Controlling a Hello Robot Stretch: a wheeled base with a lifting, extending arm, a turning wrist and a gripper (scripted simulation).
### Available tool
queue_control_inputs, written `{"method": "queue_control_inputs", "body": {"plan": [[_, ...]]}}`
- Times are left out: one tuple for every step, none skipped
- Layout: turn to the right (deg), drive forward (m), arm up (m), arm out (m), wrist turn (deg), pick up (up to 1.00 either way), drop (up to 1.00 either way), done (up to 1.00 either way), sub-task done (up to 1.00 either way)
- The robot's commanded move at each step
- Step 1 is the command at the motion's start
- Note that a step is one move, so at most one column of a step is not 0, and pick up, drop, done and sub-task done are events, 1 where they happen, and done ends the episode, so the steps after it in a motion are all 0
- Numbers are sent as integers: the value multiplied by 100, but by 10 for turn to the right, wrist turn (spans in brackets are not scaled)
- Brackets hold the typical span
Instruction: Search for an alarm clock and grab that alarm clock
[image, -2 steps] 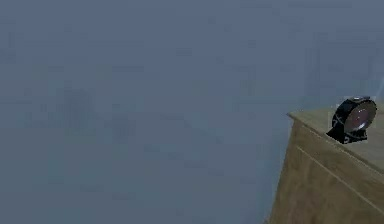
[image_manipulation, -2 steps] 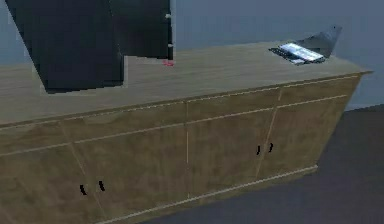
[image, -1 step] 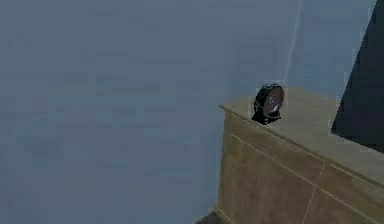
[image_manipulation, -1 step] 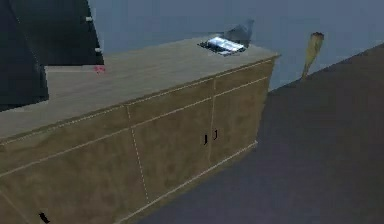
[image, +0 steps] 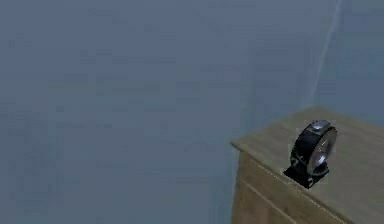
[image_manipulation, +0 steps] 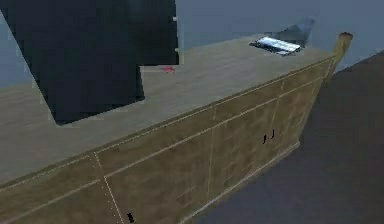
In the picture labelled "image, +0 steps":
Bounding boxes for black round alarm clock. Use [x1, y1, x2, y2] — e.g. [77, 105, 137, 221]
[282, 119, 338, 190]

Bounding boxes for light wooden chest of drawers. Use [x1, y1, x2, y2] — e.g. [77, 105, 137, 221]
[229, 105, 384, 224]

